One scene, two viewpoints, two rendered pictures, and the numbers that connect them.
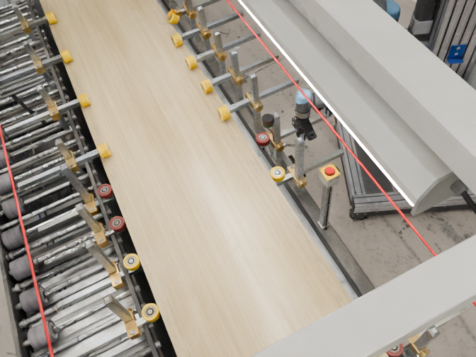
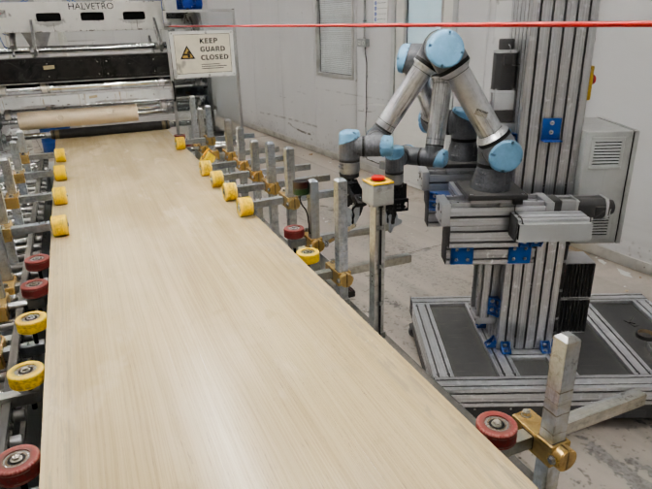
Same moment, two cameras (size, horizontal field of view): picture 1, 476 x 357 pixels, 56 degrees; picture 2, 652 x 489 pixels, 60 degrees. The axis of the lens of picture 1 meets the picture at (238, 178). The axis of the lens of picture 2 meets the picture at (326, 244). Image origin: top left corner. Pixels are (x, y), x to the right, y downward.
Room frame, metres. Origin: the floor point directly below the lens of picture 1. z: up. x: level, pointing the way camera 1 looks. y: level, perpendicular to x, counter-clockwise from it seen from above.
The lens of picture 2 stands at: (-0.51, -0.08, 1.65)
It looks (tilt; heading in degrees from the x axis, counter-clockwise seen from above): 22 degrees down; 354
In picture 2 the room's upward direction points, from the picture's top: 1 degrees counter-clockwise
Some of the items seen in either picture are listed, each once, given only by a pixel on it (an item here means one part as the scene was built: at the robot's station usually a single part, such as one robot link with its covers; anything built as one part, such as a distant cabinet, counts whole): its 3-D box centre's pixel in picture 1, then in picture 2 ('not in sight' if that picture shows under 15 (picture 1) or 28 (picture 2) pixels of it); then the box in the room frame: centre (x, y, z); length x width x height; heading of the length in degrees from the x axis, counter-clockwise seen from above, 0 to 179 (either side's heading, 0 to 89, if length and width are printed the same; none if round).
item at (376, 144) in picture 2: (323, 97); (376, 145); (1.48, -0.49, 1.23); 0.11 x 0.11 x 0.08; 80
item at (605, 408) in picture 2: (428, 328); (568, 423); (0.41, -0.69, 0.84); 0.43 x 0.03 x 0.04; 107
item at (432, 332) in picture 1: (419, 345); (551, 438); (0.34, -0.62, 0.86); 0.03 x 0.03 x 0.48; 17
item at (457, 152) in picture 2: not in sight; (463, 147); (2.01, -1.01, 1.09); 0.15 x 0.15 x 0.10
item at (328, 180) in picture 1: (329, 176); (377, 192); (1.05, -0.41, 1.18); 0.07 x 0.07 x 0.08; 17
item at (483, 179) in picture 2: not in sight; (491, 175); (1.52, -0.95, 1.09); 0.15 x 0.15 x 0.10
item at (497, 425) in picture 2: (391, 349); (494, 444); (0.35, -0.50, 0.85); 0.08 x 0.08 x 0.11
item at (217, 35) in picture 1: (221, 61); (256, 187); (2.26, -0.04, 0.88); 0.03 x 0.03 x 0.48; 17
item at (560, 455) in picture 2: (414, 341); (542, 440); (0.37, -0.61, 0.84); 0.13 x 0.06 x 0.05; 17
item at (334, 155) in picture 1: (309, 168); (358, 268); (1.37, -0.40, 0.80); 0.43 x 0.03 x 0.04; 107
